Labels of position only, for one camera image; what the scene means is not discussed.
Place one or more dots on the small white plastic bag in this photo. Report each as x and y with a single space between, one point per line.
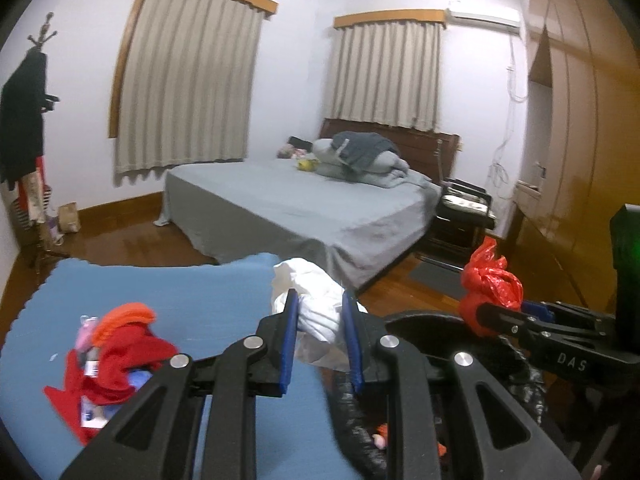
54 230

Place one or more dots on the grey floor mat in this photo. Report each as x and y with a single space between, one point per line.
435 280

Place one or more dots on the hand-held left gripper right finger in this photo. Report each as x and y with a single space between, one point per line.
351 345

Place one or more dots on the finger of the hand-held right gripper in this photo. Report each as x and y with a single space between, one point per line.
500 317
537 309

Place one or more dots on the wooden window frame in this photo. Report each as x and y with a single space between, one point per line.
122 70

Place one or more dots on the blue foam mat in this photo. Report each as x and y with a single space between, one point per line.
200 290

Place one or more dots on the dark wooden headboard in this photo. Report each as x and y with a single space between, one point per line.
425 145

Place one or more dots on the short wooden curtain pelmet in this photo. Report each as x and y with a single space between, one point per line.
390 17

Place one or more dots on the blue white packet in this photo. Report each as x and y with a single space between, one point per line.
97 412

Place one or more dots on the orange ribbed wrapper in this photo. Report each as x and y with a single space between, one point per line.
125 315

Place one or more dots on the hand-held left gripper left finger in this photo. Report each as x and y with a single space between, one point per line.
290 340

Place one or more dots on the white air conditioner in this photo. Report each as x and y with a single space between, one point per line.
482 20

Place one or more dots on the black pillow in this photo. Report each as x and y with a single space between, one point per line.
300 141

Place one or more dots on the narrow beige curtain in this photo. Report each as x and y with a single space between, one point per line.
385 75

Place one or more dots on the black metal chair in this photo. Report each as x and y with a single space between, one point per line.
455 230

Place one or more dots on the brown wooden wardrobe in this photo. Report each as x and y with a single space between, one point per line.
585 110

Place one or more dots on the black coat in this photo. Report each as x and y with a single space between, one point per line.
22 120

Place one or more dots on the red and patterned clothes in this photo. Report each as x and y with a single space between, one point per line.
35 195

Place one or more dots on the yellow toy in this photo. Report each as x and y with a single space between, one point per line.
307 164

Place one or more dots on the wooden coat rack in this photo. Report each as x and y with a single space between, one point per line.
46 30

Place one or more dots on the pile of red clothes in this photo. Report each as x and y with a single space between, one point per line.
130 360

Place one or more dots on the folded light grey quilt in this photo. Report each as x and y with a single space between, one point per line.
370 175

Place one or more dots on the brown paper bag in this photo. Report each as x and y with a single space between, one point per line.
69 217

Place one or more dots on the pink plush toy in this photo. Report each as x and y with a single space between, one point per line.
290 151

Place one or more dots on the wide beige curtain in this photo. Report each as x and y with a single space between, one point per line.
190 85

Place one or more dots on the striped woven basket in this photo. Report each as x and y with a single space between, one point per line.
22 225

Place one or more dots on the red plastic bag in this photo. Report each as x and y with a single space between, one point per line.
492 280

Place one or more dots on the bed with grey sheet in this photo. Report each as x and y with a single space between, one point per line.
280 205

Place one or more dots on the dark grey blanket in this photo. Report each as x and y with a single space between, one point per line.
362 147

